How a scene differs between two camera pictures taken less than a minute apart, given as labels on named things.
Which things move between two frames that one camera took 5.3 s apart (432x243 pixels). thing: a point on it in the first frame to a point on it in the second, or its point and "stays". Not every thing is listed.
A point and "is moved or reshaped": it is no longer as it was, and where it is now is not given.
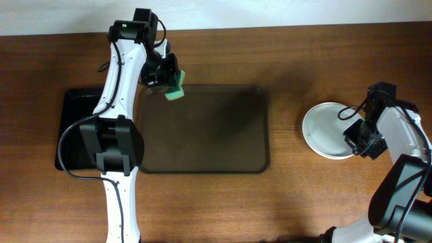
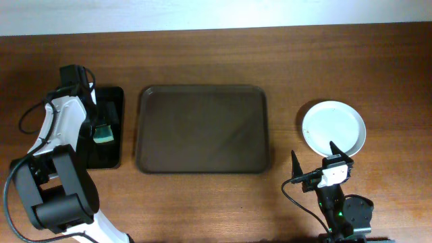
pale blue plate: (323, 130) stays
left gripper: (165, 78) to (91, 126)
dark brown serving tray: (212, 129) stays
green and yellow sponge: (177, 90) is moved or reshaped
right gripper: (363, 143) to (312, 180)
